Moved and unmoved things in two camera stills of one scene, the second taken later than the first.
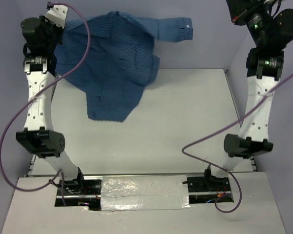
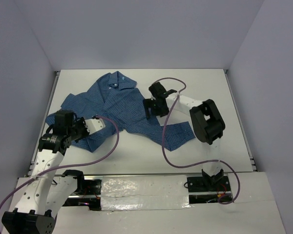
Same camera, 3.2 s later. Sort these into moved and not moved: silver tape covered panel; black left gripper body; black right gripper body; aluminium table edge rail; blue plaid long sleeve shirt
Moved: black right gripper body; blue plaid long sleeve shirt; black left gripper body
Not moved: aluminium table edge rail; silver tape covered panel
